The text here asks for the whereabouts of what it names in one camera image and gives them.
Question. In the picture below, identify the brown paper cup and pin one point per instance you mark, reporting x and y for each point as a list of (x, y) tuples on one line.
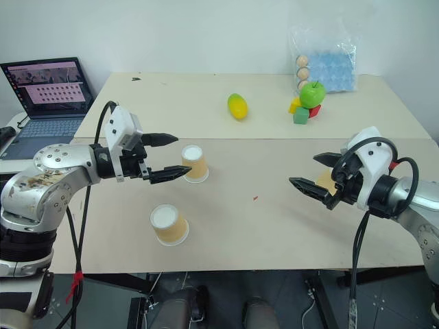
[(171, 229), (326, 181), (198, 168)]

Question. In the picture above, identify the green toy cube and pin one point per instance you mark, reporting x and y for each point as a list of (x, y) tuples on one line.
[(300, 116)]

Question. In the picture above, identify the blue patterned pack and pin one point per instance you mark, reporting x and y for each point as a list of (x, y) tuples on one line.
[(334, 72)]

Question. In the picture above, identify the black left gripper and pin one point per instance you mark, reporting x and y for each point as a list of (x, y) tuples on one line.
[(133, 162)]

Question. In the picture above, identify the grey open laptop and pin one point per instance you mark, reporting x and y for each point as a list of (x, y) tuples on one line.
[(48, 103)]

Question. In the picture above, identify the black handheld device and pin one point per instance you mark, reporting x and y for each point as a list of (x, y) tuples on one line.
[(5, 134)]

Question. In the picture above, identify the yellow toy block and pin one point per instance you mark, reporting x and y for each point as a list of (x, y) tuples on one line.
[(294, 105)]

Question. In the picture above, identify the dark rounded shape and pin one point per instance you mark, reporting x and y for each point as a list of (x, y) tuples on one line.
[(181, 308), (259, 313)]

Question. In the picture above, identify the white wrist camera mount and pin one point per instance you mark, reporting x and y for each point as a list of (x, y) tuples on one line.
[(120, 123), (374, 157)]

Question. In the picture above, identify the beige wooden ball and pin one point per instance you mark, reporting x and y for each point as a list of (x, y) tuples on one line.
[(302, 84), (303, 73), (302, 61)]

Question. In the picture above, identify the black metal table leg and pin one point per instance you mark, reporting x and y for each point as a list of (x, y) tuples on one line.
[(326, 301), (116, 281)]

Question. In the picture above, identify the clear plastic bag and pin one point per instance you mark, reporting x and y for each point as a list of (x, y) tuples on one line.
[(322, 41)]

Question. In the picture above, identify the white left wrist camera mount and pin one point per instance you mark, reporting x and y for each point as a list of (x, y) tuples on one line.
[(120, 123)]

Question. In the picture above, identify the yellow green toy mango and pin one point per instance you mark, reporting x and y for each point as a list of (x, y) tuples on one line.
[(237, 107)]

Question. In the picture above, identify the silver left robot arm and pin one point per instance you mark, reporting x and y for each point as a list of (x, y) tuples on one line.
[(51, 171)]

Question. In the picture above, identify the red toy block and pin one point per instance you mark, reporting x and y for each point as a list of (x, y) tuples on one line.
[(315, 111)]

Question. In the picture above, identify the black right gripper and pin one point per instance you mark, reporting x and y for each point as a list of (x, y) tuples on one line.
[(350, 186)]

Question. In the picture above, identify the green toy apple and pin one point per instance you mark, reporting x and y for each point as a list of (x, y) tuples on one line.
[(312, 94)]

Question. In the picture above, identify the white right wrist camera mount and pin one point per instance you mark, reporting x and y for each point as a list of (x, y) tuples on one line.
[(374, 157)]

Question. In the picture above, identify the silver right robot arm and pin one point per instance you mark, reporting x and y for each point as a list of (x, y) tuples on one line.
[(418, 202)]

